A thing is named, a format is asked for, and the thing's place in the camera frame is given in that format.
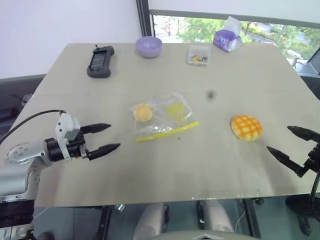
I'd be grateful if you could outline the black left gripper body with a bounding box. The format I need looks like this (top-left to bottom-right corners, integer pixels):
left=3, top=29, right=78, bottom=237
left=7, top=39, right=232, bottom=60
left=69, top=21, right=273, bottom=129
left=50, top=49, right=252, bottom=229
left=66, top=124, right=90, bottom=160

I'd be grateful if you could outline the clear box of colourful pins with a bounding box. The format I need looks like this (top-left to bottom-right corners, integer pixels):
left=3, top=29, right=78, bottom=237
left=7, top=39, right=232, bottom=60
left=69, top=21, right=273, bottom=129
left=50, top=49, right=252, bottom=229
left=185, top=44, right=212, bottom=68

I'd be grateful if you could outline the clear yellow-zip plastic bag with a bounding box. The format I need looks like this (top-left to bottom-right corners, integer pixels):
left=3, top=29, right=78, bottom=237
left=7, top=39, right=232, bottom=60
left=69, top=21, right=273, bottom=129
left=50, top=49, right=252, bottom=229
left=128, top=92, right=201, bottom=144

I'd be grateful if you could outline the purple bowl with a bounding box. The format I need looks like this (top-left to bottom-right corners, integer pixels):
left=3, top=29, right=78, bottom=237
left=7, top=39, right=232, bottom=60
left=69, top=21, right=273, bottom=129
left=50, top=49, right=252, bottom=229
left=135, top=36, right=163, bottom=59

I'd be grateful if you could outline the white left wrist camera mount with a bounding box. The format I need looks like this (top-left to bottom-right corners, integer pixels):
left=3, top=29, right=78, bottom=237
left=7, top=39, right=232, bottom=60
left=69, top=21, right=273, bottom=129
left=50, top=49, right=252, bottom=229
left=54, top=112, right=82, bottom=160

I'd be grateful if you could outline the dark window frame post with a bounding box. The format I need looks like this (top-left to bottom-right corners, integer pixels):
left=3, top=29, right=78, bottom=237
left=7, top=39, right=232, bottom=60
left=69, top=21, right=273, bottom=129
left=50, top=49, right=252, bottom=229
left=135, top=0, right=155, bottom=39

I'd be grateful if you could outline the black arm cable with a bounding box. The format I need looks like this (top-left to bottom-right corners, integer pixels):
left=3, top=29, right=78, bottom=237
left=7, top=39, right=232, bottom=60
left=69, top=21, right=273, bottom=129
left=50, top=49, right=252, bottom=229
left=309, top=171, right=320, bottom=210
left=0, top=109, right=66, bottom=146

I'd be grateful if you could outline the small white stand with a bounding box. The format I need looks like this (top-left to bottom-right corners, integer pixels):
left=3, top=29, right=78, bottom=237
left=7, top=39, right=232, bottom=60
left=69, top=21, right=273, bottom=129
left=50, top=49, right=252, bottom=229
left=286, top=49, right=302, bottom=67

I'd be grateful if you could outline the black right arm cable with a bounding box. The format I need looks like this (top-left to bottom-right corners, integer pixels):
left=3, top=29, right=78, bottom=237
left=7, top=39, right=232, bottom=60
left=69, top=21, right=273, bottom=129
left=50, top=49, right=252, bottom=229
left=309, top=171, right=320, bottom=210

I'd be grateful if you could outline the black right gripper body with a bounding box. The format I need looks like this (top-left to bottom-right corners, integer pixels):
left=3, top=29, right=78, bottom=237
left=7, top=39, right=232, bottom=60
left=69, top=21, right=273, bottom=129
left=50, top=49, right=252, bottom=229
left=303, top=141, right=320, bottom=174

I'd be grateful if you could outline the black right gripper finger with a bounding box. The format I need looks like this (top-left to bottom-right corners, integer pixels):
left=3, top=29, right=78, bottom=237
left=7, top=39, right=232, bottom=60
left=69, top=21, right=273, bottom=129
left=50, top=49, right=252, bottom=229
left=286, top=125, right=320, bottom=144
left=266, top=146, right=308, bottom=179

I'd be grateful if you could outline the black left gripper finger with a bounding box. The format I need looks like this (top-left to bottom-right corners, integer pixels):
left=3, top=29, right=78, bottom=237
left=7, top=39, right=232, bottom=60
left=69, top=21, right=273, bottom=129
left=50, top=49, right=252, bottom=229
left=86, top=142, right=122, bottom=161
left=80, top=123, right=112, bottom=135

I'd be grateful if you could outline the dark monitor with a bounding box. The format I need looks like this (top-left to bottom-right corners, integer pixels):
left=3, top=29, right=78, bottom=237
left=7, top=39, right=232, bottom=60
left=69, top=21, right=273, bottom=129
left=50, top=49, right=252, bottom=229
left=308, top=44, right=320, bottom=76

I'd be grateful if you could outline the black chair base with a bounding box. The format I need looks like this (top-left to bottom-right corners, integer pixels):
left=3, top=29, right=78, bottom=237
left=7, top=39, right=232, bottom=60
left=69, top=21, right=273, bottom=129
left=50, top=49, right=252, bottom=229
left=285, top=194, right=320, bottom=237

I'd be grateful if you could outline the purple tissue pack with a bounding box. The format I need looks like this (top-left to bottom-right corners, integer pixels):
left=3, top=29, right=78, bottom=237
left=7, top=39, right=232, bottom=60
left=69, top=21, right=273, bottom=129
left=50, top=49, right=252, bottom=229
left=212, top=15, right=243, bottom=53

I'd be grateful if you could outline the large orange crosshatch bread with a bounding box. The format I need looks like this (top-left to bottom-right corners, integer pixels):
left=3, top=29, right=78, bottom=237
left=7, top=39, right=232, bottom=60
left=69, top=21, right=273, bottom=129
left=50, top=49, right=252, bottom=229
left=230, top=114, right=264, bottom=142

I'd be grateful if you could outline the thin white cable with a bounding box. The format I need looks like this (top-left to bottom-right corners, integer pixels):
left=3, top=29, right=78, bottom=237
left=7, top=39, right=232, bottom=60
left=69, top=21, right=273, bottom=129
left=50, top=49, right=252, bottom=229
left=234, top=206, right=245, bottom=231

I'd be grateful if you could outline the grey rounded robot leg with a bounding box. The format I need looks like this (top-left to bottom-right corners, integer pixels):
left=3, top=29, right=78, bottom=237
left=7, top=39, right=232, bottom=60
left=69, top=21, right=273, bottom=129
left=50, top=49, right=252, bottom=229
left=199, top=199, right=235, bottom=234
left=133, top=203, right=170, bottom=240

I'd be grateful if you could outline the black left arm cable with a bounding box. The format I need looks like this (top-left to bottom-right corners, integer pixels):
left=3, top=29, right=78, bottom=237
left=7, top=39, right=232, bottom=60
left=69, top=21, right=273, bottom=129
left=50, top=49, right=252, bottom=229
left=0, top=109, right=66, bottom=146

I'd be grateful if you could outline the small round yellow bread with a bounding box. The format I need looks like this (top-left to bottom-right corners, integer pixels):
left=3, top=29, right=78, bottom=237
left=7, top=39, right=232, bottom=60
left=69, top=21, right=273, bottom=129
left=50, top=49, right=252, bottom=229
left=133, top=103, right=154, bottom=124

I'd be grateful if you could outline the dark grey handheld controller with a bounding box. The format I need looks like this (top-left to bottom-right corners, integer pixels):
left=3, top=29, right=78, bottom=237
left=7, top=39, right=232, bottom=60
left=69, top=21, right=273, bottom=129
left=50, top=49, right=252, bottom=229
left=86, top=44, right=116, bottom=79

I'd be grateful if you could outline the black table leg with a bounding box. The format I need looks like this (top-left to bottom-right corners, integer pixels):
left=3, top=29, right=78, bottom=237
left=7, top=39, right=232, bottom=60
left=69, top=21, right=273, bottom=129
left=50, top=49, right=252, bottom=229
left=99, top=206, right=113, bottom=240
left=242, top=198, right=261, bottom=239

